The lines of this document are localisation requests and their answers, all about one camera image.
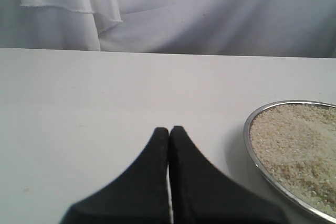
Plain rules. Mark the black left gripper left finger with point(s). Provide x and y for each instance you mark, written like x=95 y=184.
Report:
x=138 y=195

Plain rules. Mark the round steel rice tray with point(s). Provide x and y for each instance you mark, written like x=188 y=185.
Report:
x=292 y=144

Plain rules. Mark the white backdrop curtain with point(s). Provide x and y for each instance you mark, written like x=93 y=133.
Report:
x=296 y=28

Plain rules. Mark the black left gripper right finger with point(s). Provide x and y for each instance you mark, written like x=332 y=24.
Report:
x=203 y=194

